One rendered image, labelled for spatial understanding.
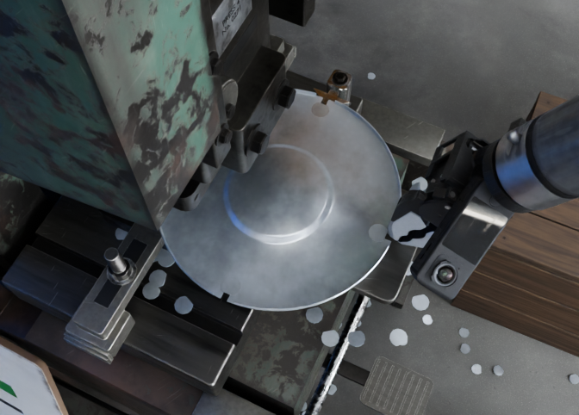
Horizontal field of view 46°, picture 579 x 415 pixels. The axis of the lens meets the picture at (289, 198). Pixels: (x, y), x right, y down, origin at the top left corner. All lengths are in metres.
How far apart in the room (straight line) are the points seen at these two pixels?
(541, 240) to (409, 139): 0.41
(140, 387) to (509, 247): 0.72
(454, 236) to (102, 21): 0.40
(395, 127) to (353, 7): 1.05
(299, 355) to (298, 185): 0.22
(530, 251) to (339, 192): 0.59
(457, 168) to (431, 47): 1.33
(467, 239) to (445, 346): 0.96
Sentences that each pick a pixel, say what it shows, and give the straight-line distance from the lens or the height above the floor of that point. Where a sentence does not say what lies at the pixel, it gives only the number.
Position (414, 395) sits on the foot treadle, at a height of 0.16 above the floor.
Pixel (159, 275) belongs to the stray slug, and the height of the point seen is 0.71.
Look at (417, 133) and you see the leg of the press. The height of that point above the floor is 0.64.
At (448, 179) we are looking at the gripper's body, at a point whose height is 0.93.
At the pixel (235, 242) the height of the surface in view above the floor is 0.78.
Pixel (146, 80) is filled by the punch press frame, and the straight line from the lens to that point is 0.39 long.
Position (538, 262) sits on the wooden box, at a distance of 1.32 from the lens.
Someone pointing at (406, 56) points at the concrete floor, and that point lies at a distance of 1.96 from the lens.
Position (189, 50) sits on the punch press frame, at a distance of 0.43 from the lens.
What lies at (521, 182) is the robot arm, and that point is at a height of 1.01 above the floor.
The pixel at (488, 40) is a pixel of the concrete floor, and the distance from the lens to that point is 2.05.
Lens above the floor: 1.50
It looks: 63 degrees down
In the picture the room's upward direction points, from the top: straight up
